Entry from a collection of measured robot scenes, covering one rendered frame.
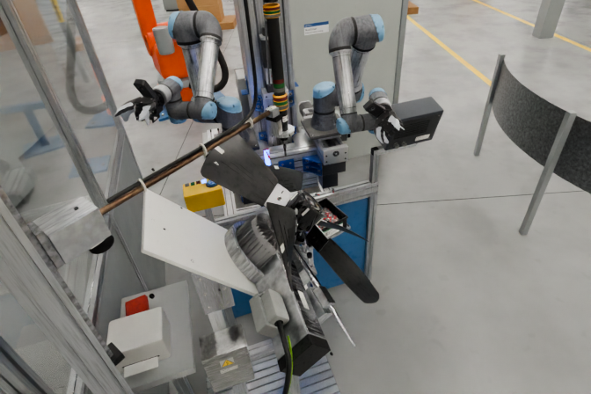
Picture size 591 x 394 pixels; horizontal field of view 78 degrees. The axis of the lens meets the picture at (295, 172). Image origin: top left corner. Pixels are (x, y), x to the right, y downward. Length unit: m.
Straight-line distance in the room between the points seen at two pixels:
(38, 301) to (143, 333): 0.56
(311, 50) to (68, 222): 2.53
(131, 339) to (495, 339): 1.90
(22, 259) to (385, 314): 2.01
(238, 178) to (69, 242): 0.53
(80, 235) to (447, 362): 1.97
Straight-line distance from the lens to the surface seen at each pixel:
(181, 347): 1.38
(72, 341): 0.90
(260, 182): 1.16
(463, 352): 2.39
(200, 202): 1.60
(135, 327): 1.34
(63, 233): 0.76
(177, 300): 1.50
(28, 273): 0.77
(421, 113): 1.76
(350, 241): 2.11
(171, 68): 4.98
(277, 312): 1.01
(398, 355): 2.29
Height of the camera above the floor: 1.99
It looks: 35 degrees down
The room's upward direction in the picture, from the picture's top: 5 degrees counter-clockwise
